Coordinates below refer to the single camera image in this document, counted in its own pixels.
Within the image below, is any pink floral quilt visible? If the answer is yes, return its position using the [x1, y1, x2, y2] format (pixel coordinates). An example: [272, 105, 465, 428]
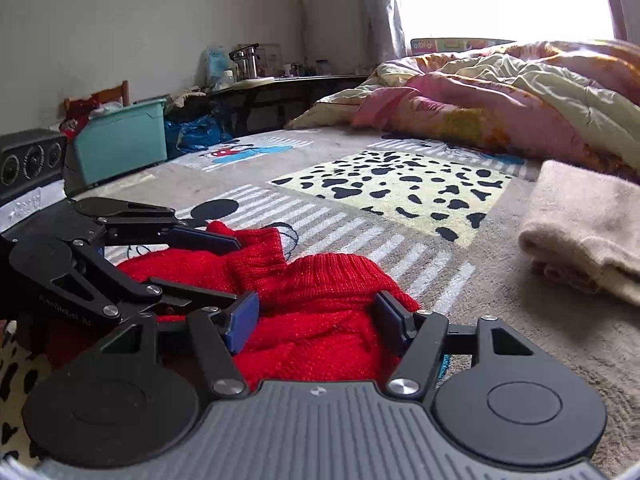
[286, 39, 640, 184]

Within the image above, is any metal kettle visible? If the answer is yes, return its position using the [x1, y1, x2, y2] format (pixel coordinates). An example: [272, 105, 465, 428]
[228, 43, 261, 81]

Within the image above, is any teal storage bin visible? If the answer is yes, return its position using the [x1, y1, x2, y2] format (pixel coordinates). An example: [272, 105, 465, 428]
[69, 97, 169, 189]

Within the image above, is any light curtain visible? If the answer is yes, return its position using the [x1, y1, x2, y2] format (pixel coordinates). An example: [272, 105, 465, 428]
[369, 0, 407, 64]

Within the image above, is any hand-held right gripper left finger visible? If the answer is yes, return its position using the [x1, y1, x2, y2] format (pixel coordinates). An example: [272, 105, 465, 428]
[92, 290, 261, 397]

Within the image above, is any cartoon printed blanket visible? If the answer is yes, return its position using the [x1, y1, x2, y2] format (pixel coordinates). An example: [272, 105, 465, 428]
[0, 125, 640, 466]

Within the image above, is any dark side table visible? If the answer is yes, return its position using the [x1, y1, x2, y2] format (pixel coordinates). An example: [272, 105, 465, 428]
[204, 74, 372, 137]

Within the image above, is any blue plastic bag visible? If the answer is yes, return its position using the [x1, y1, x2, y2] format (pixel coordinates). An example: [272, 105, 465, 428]
[164, 112, 234, 159]

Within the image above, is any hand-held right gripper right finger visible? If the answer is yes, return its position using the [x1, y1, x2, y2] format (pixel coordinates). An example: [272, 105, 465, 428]
[372, 290, 547, 402]

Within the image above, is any folded beige towel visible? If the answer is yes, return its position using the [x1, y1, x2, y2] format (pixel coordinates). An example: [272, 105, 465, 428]
[518, 159, 640, 309]

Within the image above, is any wooden chair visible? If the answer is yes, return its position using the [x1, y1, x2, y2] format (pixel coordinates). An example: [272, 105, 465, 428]
[62, 79, 130, 117]

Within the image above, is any colourful picture board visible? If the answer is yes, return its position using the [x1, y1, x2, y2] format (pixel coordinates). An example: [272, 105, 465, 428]
[409, 37, 517, 56]

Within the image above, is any window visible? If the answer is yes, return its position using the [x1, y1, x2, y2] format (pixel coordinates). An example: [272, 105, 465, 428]
[394, 0, 617, 44]

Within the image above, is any blue white package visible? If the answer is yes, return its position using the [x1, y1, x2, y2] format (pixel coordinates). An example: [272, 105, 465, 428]
[204, 44, 236, 91]

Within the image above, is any red knit sweater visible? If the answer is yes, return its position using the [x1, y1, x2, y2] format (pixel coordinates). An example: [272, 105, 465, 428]
[47, 220, 424, 394]

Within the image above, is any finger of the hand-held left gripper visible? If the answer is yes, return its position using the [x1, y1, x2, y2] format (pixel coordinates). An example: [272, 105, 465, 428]
[74, 197, 242, 256]
[14, 237, 239, 322]

